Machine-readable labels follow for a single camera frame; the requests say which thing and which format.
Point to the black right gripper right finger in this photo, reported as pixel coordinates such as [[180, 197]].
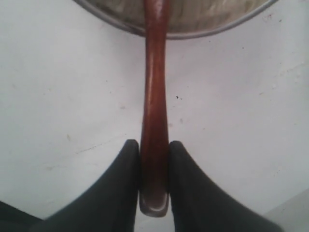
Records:
[[199, 205]]

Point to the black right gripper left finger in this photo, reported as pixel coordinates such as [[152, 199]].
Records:
[[109, 205]]

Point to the brown wooden spoon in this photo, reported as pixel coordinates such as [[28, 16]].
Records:
[[154, 144]]

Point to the steel bowl of rice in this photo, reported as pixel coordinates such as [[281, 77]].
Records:
[[188, 19]]

